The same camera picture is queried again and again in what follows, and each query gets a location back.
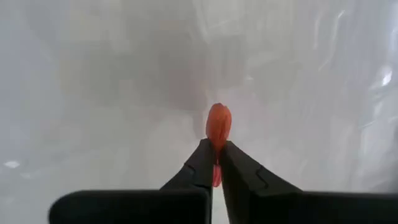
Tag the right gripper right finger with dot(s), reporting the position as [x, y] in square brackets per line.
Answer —
[248, 193]

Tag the grey translucent plastic bin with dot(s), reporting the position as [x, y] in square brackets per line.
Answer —
[93, 93]

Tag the red chili pepper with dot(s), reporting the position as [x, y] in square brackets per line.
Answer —
[218, 124]

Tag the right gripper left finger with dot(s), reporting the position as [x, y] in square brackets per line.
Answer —
[192, 177]

